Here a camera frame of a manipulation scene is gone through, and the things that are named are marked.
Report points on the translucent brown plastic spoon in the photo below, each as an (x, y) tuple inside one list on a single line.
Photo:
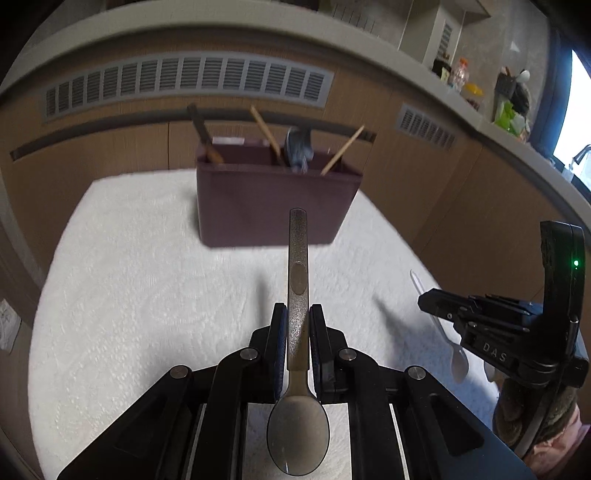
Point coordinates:
[(298, 434)]

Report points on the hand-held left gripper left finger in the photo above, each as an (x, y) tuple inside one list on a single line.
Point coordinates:
[(279, 355)]

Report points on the white lace tablecloth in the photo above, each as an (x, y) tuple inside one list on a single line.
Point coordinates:
[(138, 286)]

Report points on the dark sauce bottle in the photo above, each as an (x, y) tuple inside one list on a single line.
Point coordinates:
[(441, 71)]

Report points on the clear bottle orange cap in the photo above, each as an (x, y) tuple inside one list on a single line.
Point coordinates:
[(459, 74)]

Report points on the short grey vent grille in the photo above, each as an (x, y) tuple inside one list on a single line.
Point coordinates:
[(427, 127)]

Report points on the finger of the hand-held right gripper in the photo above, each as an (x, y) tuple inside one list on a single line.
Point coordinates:
[(508, 307), (443, 304)]

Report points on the jar with yellow lid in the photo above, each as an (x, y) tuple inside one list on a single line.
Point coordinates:
[(474, 97)]

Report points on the maroon plastic utensil holder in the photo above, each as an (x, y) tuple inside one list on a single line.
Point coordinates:
[(258, 207)]

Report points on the beige duct column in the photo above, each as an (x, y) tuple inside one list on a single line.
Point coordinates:
[(434, 32)]

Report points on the beige stone countertop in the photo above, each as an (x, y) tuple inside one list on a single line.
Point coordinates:
[(231, 23)]

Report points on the window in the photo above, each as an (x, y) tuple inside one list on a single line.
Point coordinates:
[(575, 110)]

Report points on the green plastic bag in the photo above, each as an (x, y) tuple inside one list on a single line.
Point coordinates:
[(508, 117)]

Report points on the grey-blue plastic rice spoon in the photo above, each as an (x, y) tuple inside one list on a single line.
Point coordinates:
[(298, 147)]

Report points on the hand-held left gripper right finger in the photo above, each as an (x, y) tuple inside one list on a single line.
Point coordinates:
[(316, 355)]

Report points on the white plastic spoon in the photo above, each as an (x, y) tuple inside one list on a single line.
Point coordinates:
[(459, 364)]

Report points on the long grey vent grille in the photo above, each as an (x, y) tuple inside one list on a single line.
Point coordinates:
[(184, 83)]

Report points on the black plastic basket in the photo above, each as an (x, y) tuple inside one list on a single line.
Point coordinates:
[(512, 90)]

